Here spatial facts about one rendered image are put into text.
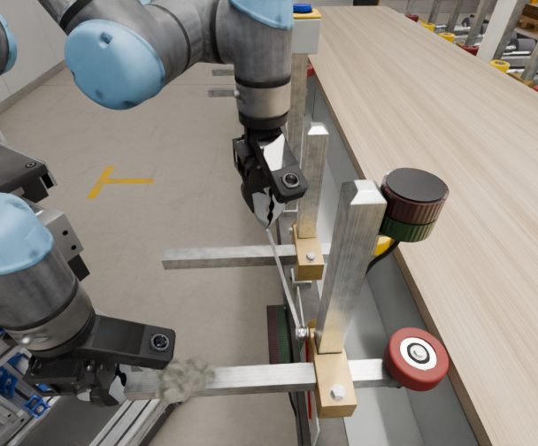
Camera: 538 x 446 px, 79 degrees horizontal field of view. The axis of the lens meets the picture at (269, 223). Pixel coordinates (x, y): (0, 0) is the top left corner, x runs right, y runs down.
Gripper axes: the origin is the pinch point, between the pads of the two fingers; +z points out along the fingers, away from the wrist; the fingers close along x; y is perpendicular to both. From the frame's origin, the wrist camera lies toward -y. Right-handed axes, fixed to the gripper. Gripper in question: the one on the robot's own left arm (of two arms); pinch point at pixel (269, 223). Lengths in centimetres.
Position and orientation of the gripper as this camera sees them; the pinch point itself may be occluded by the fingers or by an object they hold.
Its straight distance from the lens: 58.8
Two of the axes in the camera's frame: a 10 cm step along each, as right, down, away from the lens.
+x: -9.2, 2.6, -2.9
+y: -3.9, -6.2, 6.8
